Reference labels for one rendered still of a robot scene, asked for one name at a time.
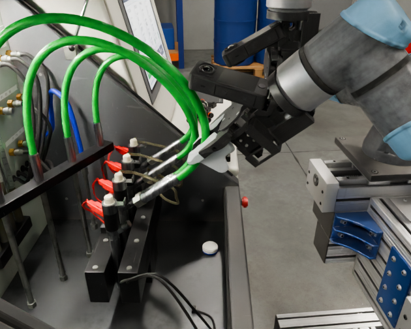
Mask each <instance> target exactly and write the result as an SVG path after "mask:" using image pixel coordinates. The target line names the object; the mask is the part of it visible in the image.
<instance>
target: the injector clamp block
mask: <svg viewBox="0 0 411 329"><path fill-rule="evenodd" d="M161 207H162V198H161V197H160V195H159V196H156V197H155V198H153V199H152V200H150V201H148V202H147V203H146V204H144V205H143V206H141V207H139V208H137V209H136V215H135V217H134V221H133V224H132V227H131V228H130V234H129V238H128V240H127V244H126V247H125V250H124V249H123V240H122V235H121V233H120V234H119V237H120V242H121V254H122V259H121V264H120V266H119V270H118V273H117V274H118V279H119V282H120V281H121V280H123V279H128V278H131V277H134V276H136V275H140V274H144V273H154V272H155V266H156V261H157V255H158V249H157V233H156V231H157V225H158V221H159V216H160V210H161ZM84 273H85V279H86V283H87V288H88V292H89V298H90V302H110V298H111V296H112V292H113V289H114V285H115V282H116V278H115V270H114V262H113V258H112V250H111V246H110V240H109V236H108V235H107V233H100V236H99V238H98V240H97V243H96V245H95V248H94V250H93V252H92V255H91V258H90V259H89V262H88V264H87V267H86V269H85V272H84ZM152 282H153V278H152V277H145V278H142V279H139V280H136V281H131V282H129V283H128V284H126V282H124V283H119V287H120V292H121V300H122V302H123V303H141V301H142V296H143V292H144V287H145V283H152Z"/></svg>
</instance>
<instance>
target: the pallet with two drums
mask: <svg viewBox="0 0 411 329"><path fill-rule="evenodd" d="M257 2H258V15H257V17H256V13H257ZM267 9H269V8H268V7H266V0H215V4H214V19H213V20H214V39H213V41H214V55H211V64H214V65H218V66H221V67H225V68H228V69H232V70H235V71H239V72H253V74H254V75H253V76H257V77H260V78H264V74H263V75H262V72H263V71H264V54H265V49H263V50H262V51H260V52H258V53H256V54H254V55H252V56H250V57H249V58H247V59H246V60H245V61H244V62H242V63H240V64H239V65H236V66H235V67H230V68H229V67H227V66H226V63H225V62H224V60H223V58H222V51H224V49H225V48H226V47H228V46H229V45H231V44H233V43H235V42H236V43H238V42H239V41H241V40H243V39H245V38H247V37H249V36H250V35H252V34H254V33H255V32H257V31H259V30H261V29H263V28H264V27H266V26H268V25H269V24H272V23H273V22H275V21H278V20H270V19H267V18H266V14H267ZM256 21H257V26H256Z"/></svg>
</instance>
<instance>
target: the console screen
mask: <svg viewBox="0 0 411 329"><path fill-rule="evenodd" d="M117 1H118V3H119V7H120V9H121V13H122V15H123V19H124V21H125V25H126V27H127V31H128V33H130V34H131V35H133V36H135V37H137V38H138V39H140V40H142V41H143V42H145V43H146V44H148V45H150V47H152V48H153V49H155V50H156V51H158V52H159V53H160V54H161V55H163V56H164V57H165V58H166V59H168V58H167V55H166V50H165V48H164V44H163V41H162V37H161V34H160V30H159V26H158V23H157V19H156V16H155V13H154V10H153V5H152V3H151V0H117ZM133 49H134V51H135V52H137V53H139V54H141V55H144V56H146V55H145V54H144V53H142V52H141V51H139V50H137V49H136V48H135V47H133ZM147 57H148V56H147ZM139 67H140V66H139ZM140 70H141V73H142V77H143V79H144V83H145V86H146V89H147V92H148V95H149V98H150V101H151V104H152V105H153V104H154V102H155V99H156V98H157V95H158V92H159V90H160V87H161V85H162V84H161V83H160V82H159V81H158V80H157V79H156V78H154V77H153V76H152V75H151V74H149V73H148V72H147V71H146V70H144V69H143V68H141V67H140Z"/></svg>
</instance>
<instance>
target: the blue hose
mask: <svg viewBox="0 0 411 329"><path fill-rule="evenodd" d="M48 93H49V95H50V105H49V112H48V113H49V119H50V123H51V125H52V133H53V131H54V129H55V119H54V112H53V94H55V95H57V96H58V97H59V98H60V99H61V92H60V91H58V90H57V89H54V88H51V89H49V92H48ZM68 114H69V117H70V120H71V123H72V128H73V131H74V135H75V138H76V143H77V147H78V151H79V153H81V152H83V151H84V149H83V146H82V141H81V138H80V133H79V130H78V125H77V122H76V118H75V115H74V112H73V109H72V107H71V105H70V103H69V102H68Z"/></svg>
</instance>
